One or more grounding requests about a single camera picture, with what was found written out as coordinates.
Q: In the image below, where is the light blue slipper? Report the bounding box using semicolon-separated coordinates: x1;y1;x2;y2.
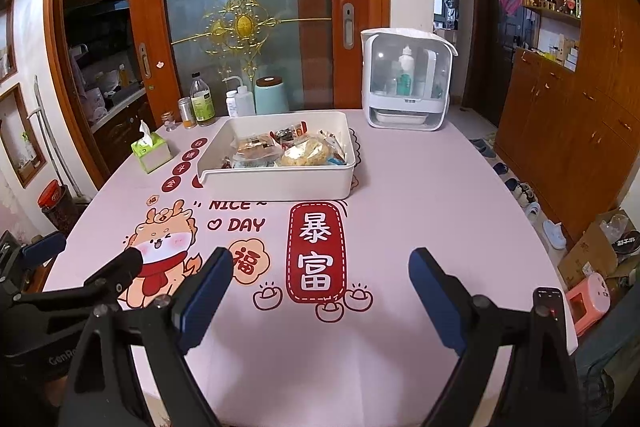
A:
541;219;568;250

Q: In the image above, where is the green tissue box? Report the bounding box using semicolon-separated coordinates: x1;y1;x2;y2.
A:
131;120;173;174

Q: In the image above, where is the wooden wall frame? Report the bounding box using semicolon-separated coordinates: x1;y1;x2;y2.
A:
0;83;47;188

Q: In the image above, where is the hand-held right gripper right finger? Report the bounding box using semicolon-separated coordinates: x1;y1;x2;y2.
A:
408;248;585;427

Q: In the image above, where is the plastic wash bottle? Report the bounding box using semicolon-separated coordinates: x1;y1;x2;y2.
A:
222;76;256;116

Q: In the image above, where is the clear brown bread packet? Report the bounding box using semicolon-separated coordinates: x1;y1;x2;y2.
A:
235;134;281;158

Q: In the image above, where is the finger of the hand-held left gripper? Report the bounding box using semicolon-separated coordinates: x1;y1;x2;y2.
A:
0;231;67;294
10;248;145;334

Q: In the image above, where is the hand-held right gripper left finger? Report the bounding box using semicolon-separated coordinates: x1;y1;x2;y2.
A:
60;247;235;427

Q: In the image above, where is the cardboard box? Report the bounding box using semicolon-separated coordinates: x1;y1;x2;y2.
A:
557;207;640;290

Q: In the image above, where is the pink plastic device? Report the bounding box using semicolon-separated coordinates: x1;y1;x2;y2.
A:
565;272;612;338

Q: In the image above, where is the red lidded container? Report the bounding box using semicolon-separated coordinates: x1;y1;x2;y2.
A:
37;179;76;228

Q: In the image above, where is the white bottle with teal label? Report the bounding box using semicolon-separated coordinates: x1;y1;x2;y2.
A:
396;46;417;98

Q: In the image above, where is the large light blue packet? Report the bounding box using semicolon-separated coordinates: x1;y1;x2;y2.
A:
230;154;278;169

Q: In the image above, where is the glass bottle with green label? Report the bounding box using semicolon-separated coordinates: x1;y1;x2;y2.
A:
190;72;217;128

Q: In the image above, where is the clear candy wrapper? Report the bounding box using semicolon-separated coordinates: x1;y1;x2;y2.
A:
320;129;348;160

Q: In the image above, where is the white plastic storage bin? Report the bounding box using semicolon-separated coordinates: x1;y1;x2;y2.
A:
196;111;357;202

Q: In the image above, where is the clear yellow snack bag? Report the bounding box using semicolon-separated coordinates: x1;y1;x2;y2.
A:
277;137;333;168

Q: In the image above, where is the dark entrance door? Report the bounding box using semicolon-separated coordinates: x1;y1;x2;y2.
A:
462;0;523;128

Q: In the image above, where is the wooden wall cabinet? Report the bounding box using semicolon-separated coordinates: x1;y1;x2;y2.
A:
495;0;640;248

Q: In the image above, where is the small amber jar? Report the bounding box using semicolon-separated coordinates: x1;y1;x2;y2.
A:
178;97;197;129

